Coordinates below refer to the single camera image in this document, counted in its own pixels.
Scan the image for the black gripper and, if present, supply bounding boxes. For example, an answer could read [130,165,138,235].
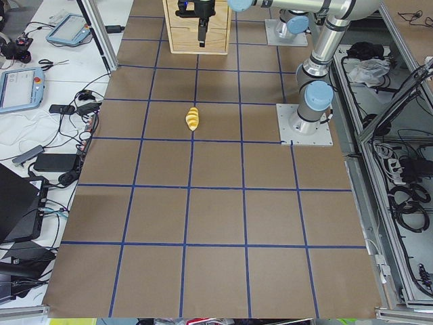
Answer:
[175,0,216,47]

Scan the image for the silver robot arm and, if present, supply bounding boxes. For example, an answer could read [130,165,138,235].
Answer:
[228,0,381,135]
[164,1,309,55]

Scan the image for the wooden drawer cabinet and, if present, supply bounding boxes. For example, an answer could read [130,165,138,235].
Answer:
[162,1,231,56]

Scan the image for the toy bread loaf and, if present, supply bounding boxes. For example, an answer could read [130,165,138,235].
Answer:
[185,107,200,131]

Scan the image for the far teach pendant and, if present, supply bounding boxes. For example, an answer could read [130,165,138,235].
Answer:
[45,14,91,47]

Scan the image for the teach pendant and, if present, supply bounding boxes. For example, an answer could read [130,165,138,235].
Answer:
[45,14,91,47]
[1,67,45,114]

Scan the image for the crumpled white cloth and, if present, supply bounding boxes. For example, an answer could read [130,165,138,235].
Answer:
[348,59,390,87]

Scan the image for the near teach pendant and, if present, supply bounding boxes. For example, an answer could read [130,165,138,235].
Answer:
[1,67,45,114]

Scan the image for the black power adapter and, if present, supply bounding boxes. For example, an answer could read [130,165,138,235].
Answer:
[34,153,77,172]

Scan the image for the white power strip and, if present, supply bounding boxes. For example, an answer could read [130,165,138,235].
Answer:
[384,158,405,185]

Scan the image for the black laptop computer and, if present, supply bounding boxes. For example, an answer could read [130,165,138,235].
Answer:
[1,165,48,244]

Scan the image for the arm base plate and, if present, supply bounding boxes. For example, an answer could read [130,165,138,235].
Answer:
[276,104,333,147]
[265,19,308,47]

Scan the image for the aluminium frame post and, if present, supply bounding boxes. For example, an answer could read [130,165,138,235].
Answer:
[76,0,118,74]

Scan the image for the black handled scissors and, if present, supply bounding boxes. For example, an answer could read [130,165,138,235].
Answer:
[38,59,70,71]

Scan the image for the coiled black cables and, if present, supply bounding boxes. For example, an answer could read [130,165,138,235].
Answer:
[388,184,429,234]

